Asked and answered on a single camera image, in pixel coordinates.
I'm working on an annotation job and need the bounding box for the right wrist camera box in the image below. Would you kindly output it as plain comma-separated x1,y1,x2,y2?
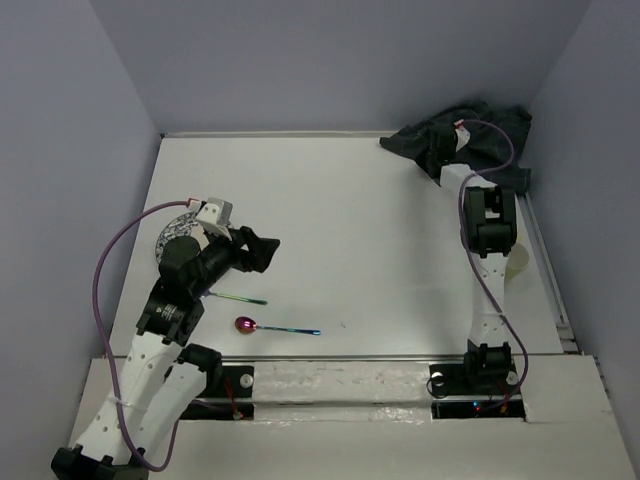
454,120,471,151

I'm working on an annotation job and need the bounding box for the blue floral white plate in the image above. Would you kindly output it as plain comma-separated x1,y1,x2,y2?
154,212,208,263

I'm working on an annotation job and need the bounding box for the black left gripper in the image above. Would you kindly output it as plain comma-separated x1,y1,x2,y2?
191,222,280,296

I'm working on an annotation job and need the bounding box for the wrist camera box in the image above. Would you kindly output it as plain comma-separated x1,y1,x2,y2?
187,197,233,239
454,120,471,151

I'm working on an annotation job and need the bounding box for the dark grey checked cloth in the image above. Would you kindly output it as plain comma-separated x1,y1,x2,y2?
379,100,532,196

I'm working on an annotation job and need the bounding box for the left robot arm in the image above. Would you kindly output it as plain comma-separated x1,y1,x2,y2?
51,227,280,479

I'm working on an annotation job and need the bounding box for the iridescent spoon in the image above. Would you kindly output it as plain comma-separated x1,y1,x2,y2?
234,316,322,336

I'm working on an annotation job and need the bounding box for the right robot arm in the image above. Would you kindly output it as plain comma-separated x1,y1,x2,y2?
427,120,521,400

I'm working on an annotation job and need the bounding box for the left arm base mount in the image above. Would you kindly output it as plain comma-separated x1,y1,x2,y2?
180,364,255,421

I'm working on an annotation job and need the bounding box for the iridescent fork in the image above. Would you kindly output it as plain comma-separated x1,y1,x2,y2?
205,291,268,306

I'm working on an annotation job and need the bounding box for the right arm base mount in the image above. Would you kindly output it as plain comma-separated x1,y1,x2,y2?
426,363,526,420

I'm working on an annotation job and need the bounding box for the cream cup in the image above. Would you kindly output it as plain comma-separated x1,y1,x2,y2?
505,242,530,282

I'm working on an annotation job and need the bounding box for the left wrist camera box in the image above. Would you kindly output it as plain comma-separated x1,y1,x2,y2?
187,197,233,239

